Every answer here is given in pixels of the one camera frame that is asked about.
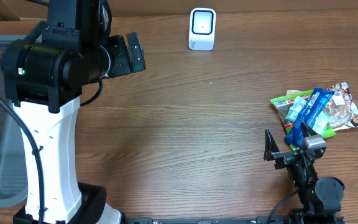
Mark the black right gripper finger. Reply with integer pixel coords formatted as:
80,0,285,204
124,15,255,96
264,129,280,161
301,121,318,138

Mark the light teal snack packet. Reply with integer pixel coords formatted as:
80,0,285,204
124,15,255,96
283,96,336,138

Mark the blue cookie packet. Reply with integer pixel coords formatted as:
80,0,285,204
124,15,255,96
285,88,334,148

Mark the green gummy candy bag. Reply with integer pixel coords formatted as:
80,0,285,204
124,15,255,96
271,88,336,150

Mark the beige snack bag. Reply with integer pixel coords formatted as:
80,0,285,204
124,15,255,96
281,82,358,132

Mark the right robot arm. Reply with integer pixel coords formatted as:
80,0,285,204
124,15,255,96
263,122,345,223

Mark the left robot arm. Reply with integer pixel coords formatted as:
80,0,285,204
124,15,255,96
1,0,146,224

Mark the white barcode scanner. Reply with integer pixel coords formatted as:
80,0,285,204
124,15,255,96
188,7,216,51

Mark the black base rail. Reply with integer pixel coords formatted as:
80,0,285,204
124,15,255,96
116,214,346,224

